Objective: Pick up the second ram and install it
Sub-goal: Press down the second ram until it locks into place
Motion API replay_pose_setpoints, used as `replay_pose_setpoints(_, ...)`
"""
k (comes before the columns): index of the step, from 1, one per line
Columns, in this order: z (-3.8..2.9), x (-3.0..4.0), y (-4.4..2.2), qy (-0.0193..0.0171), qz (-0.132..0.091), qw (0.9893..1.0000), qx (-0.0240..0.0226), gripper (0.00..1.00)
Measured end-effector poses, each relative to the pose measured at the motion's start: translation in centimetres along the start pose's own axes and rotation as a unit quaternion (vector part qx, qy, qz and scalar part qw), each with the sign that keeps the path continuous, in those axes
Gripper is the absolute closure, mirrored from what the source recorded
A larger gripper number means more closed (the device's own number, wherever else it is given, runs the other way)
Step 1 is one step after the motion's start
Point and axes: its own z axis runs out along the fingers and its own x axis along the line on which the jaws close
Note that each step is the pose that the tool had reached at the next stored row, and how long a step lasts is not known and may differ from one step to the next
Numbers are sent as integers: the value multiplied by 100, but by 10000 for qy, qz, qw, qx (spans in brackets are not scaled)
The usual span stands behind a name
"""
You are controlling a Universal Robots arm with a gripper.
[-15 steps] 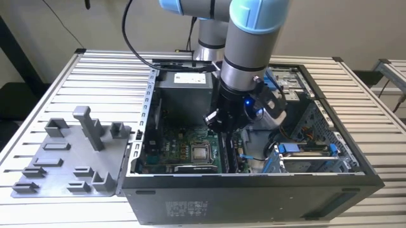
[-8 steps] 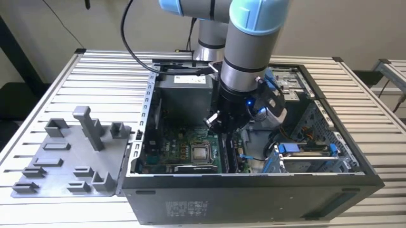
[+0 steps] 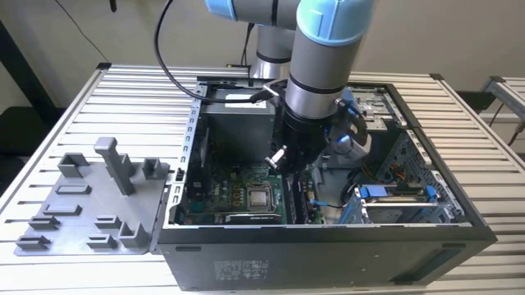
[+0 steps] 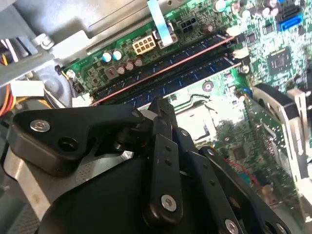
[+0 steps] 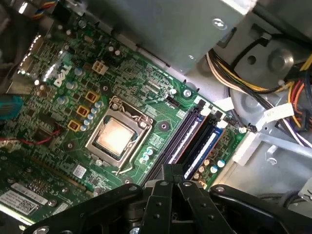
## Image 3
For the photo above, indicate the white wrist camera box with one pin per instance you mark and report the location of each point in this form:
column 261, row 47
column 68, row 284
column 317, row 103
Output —
column 367, row 144

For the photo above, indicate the aluminium side table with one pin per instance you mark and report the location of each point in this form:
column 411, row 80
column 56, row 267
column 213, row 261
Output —
column 507, row 92

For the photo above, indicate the silver CPU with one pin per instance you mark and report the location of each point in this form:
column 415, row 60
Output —
column 260, row 201

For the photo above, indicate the hard disk in blue carrier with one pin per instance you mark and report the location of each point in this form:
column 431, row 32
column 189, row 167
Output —
column 399, row 212

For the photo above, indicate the grey parts rack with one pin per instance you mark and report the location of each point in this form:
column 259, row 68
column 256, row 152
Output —
column 94, row 199

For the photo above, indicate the black table corner cap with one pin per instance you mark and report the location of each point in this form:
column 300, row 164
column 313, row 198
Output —
column 104, row 65
column 438, row 77

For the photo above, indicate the silver camera bracket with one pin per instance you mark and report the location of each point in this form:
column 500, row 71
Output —
column 275, row 90
column 276, row 158

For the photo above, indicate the optical drive with white label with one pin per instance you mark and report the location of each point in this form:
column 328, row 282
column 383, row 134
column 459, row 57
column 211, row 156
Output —
column 376, row 106

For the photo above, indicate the black graphics card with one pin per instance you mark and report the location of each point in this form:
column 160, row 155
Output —
column 255, row 220

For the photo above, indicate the green motherboard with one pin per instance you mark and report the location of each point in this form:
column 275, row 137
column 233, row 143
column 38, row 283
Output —
column 221, row 187

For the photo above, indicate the grey power supply unit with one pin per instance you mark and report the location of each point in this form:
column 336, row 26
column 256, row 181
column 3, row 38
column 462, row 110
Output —
column 239, row 135

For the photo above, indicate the CPU socket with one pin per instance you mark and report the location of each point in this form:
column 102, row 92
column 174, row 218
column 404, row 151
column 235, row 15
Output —
column 260, row 188

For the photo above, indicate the black RAM slot row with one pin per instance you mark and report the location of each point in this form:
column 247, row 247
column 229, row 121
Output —
column 288, row 215

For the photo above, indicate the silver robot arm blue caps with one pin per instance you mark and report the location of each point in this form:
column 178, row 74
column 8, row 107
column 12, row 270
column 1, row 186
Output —
column 320, row 61

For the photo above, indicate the black PC case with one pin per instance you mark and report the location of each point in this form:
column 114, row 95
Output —
column 288, row 264

